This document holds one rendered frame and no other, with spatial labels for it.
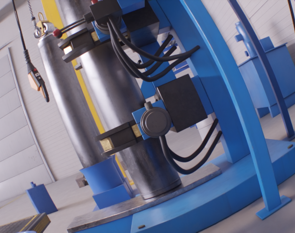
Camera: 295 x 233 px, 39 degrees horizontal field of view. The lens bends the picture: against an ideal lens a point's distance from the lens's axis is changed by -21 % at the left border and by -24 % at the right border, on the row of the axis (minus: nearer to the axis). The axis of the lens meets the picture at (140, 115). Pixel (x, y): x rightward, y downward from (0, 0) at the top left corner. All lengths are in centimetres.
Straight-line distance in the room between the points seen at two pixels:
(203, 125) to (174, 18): 271
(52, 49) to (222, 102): 180
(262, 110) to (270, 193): 364
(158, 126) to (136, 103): 47
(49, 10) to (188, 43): 307
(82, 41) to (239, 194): 101
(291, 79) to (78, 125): 217
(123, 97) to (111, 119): 11
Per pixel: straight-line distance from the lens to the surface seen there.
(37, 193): 493
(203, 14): 150
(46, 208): 495
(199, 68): 239
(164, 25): 241
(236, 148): 241
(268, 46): 461
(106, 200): 371
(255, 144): 149
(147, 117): 192
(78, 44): 220
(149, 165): 237
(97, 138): 217
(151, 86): 276
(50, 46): 381
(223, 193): 181
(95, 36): 227
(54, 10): 524
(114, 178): 372
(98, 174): 369
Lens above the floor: 50
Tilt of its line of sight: 1 degrees up
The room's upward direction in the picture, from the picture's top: 24 degrees counter-clockwise
